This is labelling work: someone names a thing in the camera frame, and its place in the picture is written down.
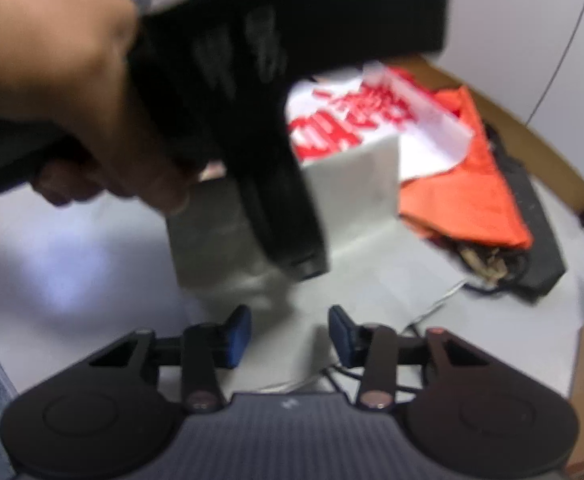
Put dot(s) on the grey shopping bag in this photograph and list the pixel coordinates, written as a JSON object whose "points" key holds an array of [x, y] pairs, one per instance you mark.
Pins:
{"points": [[357, 195]]}

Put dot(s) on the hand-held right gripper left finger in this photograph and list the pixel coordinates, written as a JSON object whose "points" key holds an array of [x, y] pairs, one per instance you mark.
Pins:
{"points": [[237, 335]]}

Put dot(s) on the black bag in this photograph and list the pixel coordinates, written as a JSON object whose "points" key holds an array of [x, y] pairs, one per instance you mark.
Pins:
{"points": [[537, 240]]}

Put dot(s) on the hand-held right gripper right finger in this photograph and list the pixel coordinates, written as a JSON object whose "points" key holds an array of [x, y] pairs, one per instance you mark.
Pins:
{"points": [[339, 332]]}

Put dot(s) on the person's left hand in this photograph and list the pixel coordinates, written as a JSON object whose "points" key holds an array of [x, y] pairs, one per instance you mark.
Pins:
{"points": [[61, 60]]}

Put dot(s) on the white bag with red print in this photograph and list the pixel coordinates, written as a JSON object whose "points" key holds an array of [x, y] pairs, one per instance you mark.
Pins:
{"points": [[347, 120]]}

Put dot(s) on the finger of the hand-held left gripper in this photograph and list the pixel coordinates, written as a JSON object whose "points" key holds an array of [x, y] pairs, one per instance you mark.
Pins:
{"points": [[287, 220]]}

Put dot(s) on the orange bag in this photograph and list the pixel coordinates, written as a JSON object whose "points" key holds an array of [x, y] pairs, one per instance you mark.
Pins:
{"points": [[467, 195]]}

